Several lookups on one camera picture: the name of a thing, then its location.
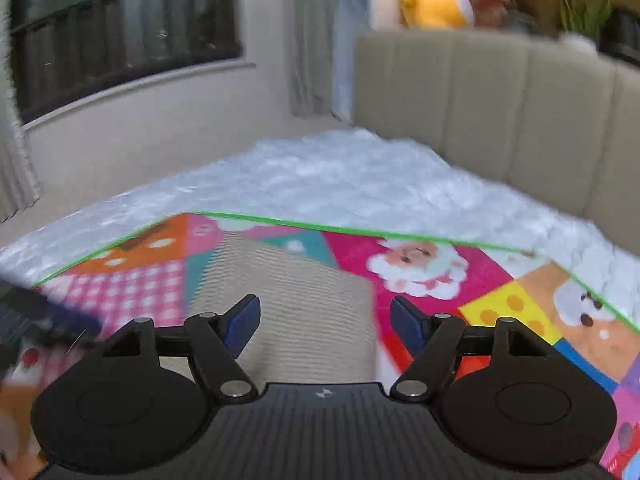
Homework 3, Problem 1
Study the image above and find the beige striped knit sweater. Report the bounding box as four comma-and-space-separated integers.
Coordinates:
184, 233, 376, 388

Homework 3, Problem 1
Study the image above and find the colourful cartoon play mat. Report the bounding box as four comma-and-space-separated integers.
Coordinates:
1, 212, 639, 479

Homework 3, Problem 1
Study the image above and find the grey pleated curtain left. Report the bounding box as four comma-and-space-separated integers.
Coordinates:
0, 0, 40, 222

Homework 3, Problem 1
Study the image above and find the white quilted mattress cover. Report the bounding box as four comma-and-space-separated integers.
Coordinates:
1, 129, 639, 321

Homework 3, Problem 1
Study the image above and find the beige padded headboard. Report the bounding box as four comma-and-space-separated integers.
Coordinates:
352, 30, 639, 252

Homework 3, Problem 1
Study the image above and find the dark window with railing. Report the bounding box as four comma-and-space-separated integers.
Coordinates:
9, 0, 243, 122

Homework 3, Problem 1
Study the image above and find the green plant in white pot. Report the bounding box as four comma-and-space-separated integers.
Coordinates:
558, 0, 613, 55

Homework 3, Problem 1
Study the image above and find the grey curtain in corner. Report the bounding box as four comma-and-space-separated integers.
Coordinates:
284, 0, 338, 117

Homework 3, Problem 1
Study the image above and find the black round appliance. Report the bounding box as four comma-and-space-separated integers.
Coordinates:
599, 6, 640, 67

